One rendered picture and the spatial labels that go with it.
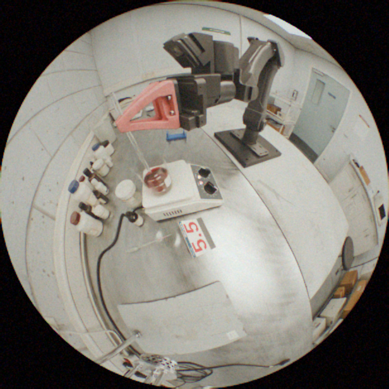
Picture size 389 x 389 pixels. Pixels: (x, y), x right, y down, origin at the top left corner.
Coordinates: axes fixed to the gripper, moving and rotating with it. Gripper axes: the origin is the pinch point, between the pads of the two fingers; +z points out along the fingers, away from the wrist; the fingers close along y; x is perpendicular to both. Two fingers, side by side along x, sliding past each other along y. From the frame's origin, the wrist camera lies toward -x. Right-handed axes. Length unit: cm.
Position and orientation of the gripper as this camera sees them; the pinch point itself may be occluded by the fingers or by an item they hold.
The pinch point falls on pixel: (123, 124)
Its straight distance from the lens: 16.2
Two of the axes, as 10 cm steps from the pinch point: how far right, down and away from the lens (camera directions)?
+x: 0.7, 4.8, 8.7
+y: 6.7, 6.3, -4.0
